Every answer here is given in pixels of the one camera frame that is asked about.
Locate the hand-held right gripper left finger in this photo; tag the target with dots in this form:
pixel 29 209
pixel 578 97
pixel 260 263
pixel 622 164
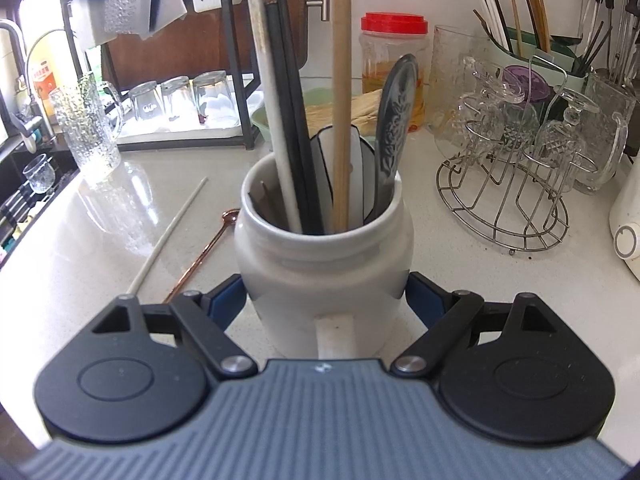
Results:
pixel 227 300

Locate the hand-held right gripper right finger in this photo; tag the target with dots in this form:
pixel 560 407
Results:
pixel 425 297

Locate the white ceramic mug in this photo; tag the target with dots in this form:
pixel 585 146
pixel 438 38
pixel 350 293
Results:
pixel 300 270

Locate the white ceramic spoon black rim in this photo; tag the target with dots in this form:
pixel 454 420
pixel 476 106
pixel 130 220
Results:
pixel 362 170

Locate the steel spoon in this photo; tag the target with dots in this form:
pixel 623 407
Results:
pixel 397 120

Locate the black chopstick brown band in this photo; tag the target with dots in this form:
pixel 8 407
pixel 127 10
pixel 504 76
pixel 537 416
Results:
pixel 280 85

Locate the wooden chopstick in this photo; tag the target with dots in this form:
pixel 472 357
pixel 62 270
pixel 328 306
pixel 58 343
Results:
pixel 341 85

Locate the row of hanging steel utensils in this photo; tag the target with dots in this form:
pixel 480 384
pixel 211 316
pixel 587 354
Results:
pixel 617 10

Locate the white drip tray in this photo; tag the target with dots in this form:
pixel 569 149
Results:
pixel 220 132

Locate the green plastic basket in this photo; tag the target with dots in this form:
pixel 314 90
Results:
pixel 262 120

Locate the dried noodle bundle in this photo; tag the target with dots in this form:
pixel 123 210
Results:
pixel 362 107

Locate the red print glass tumbler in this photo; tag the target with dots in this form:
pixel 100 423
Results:
pixel 215 97

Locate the stemmed glass goblet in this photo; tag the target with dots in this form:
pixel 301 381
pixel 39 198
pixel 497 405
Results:
pixel 565 145

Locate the clear glass tumbler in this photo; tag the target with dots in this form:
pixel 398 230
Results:
pixel 146 100
pixel 176 96

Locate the white electric pot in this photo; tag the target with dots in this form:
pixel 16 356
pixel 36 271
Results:
pixel 627 220

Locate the black sink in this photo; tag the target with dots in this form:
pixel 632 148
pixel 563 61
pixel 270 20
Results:
pixel 30 210

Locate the textured glass mug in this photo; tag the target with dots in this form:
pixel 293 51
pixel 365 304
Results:
pixel 92 130

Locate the small cut glass cup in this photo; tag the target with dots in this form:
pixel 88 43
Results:
pixel 39 175

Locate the tall clear glass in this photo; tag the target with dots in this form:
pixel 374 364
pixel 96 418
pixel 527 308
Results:
pixel 450 60

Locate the red lid plastic jar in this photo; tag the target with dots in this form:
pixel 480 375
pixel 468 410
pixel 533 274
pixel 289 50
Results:
pixel 395 50

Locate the brown wooden cutting board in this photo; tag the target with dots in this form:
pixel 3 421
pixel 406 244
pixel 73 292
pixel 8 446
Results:
pixel 200 45

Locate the textured glass pitcher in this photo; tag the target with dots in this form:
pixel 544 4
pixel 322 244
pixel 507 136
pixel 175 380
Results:
pixel 607 110

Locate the black dish rack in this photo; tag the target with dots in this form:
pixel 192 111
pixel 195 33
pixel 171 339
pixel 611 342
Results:
pixel 235 35

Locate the green utensil holder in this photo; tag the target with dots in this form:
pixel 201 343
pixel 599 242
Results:
pixel 560 67

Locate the bunch of assorted chopsticks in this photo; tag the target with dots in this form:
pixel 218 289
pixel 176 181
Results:
pixel 492 10

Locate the textured silver knife holder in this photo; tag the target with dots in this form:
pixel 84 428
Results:
pixel 127 5

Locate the chrome kitchen faucet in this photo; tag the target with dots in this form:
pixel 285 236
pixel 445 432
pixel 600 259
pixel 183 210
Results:
pixel 15 35

